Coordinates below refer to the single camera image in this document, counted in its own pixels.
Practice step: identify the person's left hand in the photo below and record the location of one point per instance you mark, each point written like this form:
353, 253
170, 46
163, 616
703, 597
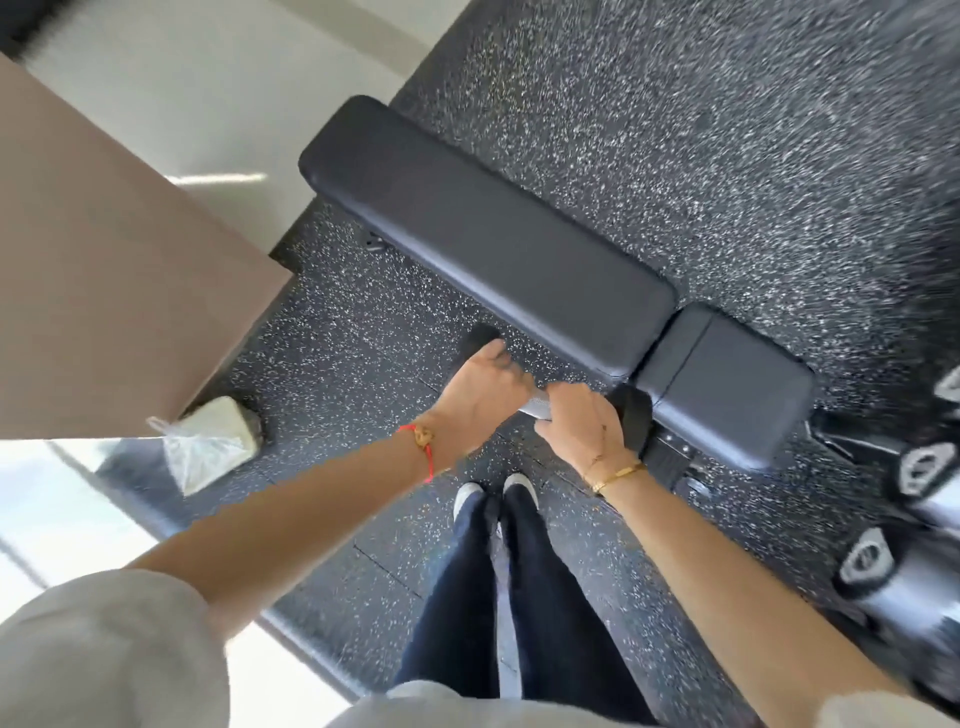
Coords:
480, 397

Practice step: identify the person's right hand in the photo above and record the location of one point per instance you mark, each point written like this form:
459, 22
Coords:
581, 427

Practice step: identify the person's left forearm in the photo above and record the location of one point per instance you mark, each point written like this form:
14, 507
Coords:
300, 517

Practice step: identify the person's right forearm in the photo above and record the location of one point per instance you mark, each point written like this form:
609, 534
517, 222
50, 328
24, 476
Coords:
735, 592

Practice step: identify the white shoe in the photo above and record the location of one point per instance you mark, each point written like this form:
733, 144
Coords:
520, 486
466, 495

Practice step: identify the black flat weight bench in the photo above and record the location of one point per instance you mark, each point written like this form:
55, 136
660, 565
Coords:
487, 240

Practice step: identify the blue jeans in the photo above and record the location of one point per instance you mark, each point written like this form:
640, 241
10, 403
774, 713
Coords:
450, 622

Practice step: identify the clear plastic bag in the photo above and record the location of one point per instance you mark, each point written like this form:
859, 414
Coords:
195, 461

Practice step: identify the rows of black dumbbells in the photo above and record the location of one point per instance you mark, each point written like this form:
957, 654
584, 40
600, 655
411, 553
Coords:
900, 585

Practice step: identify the brown wooden pillar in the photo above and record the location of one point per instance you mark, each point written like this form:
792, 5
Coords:
112, 300

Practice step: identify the white shirt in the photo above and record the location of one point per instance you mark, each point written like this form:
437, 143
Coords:
97, 660

